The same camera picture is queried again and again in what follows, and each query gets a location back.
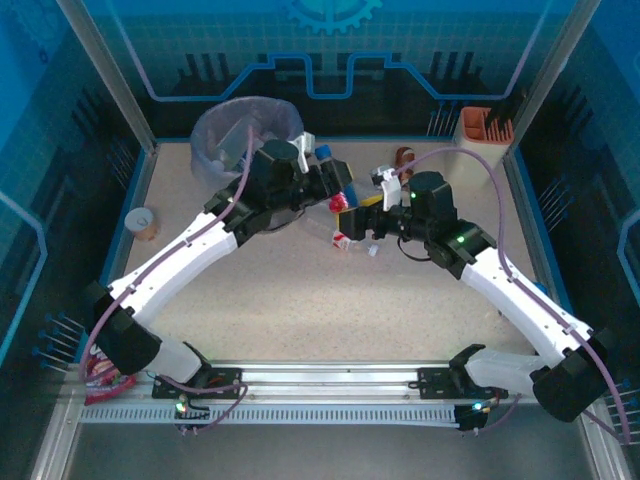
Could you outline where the clear bottle red white label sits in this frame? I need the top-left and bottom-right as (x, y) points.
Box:
(303, 212), (380, 257)

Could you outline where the brown Nescafe coffee bottle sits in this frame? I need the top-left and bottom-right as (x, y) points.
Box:
(394, 146), (417, 174)

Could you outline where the bin with clear plastic liner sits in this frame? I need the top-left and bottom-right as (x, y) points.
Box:
(189, 95), (305, 194)

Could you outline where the beige holder with orange top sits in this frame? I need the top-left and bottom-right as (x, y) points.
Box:
(448, 105), (515, 187)

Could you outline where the paper cup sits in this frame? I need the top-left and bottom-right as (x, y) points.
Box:
(123, 207), (162, 243)

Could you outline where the red snack packet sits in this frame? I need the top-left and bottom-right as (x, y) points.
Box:
(82, 344), (138, 407)

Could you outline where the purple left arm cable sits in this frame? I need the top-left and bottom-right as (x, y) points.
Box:
(78, 124), (251, 435)

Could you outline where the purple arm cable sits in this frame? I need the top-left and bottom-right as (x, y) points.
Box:
(397, 145), (632, 446)
(78, 124), (251, 435)

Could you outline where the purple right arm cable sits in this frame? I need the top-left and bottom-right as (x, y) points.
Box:
(397, 145), (632, 446)

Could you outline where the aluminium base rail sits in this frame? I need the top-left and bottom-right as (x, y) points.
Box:
(149, 358), (511, 404)

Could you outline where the aluminium frame post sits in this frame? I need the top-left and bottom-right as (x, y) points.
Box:
(55, 0), (160, 154)
(502, 0), (601, 159)

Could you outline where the white slotted cable duct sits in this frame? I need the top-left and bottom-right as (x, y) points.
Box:
(79, 402), (464, 427)

